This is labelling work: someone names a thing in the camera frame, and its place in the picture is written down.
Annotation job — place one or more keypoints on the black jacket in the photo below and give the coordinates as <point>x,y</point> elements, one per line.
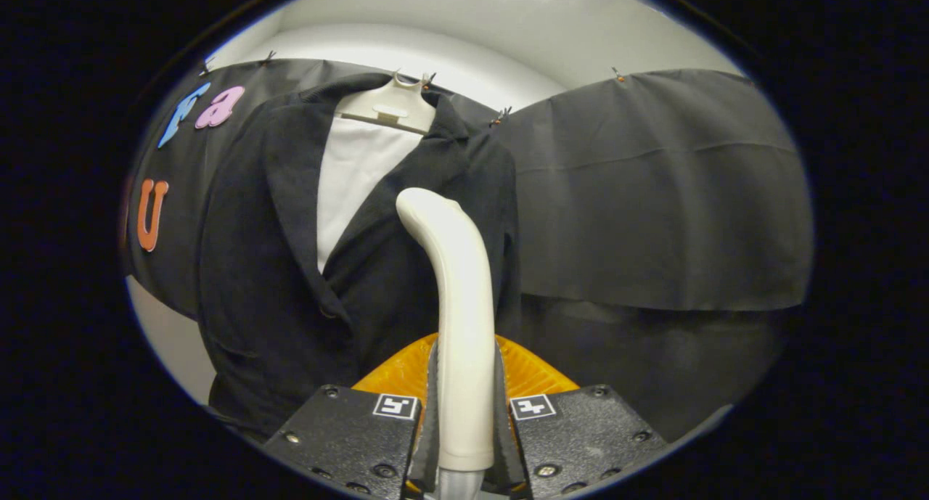
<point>254,268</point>

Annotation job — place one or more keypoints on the white clothes hanger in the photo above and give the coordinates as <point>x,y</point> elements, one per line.
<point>388,104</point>

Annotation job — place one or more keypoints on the grey cabinet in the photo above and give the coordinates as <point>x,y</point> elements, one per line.
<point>174,347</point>

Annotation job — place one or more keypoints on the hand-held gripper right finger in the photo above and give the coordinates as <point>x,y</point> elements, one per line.
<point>580,435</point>

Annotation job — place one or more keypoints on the white garment steamer head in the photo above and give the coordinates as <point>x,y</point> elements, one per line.
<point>464,304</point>

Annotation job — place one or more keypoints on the black backdrop cloth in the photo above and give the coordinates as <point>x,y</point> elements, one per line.
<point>653,195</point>

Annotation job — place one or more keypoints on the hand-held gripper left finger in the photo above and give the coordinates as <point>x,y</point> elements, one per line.
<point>348,435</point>

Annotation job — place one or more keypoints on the white garment form board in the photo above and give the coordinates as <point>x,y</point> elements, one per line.
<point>355,173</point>

